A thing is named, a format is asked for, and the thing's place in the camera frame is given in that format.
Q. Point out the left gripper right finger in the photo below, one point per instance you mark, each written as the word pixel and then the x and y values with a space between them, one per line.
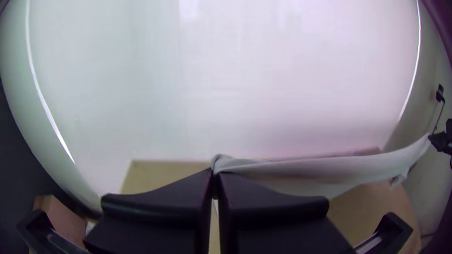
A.
pixel 275 225

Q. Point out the grey t-shirt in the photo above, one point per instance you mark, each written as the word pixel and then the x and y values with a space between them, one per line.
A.
pixel 318 169

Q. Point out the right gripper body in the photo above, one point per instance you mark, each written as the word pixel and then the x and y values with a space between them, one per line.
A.
pixel 445 141

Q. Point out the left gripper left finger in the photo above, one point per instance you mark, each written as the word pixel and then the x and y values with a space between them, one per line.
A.
pixel 155 222

